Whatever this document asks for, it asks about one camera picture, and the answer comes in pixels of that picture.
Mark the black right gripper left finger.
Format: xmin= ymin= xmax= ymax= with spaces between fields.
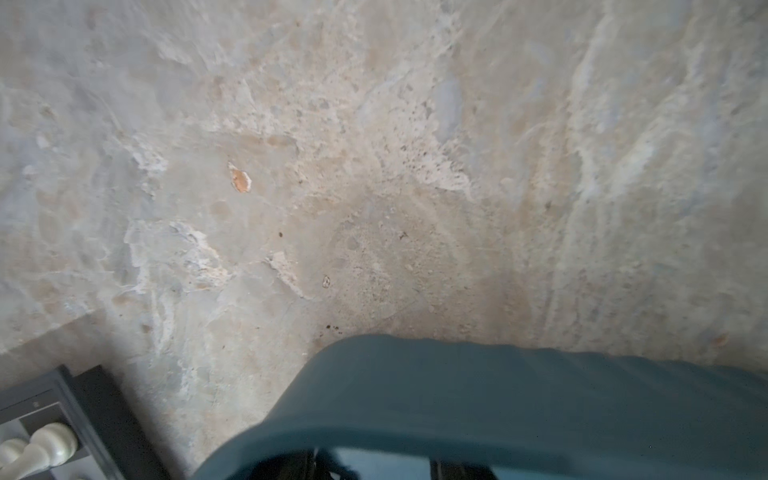
xmin=248 ymin=451 xmax=317 ymax=480

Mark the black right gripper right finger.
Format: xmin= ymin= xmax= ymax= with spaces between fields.
xmin=430 ymin=460 xmax=498 ymax=480

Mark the teal plastic tub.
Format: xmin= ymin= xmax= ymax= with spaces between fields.
xmin=196 ymin=335 xmax=767 ymax=479

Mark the black white chessboard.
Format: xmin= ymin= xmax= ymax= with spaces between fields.
xmin=1 ymin=366 xmax=171 ymax=479

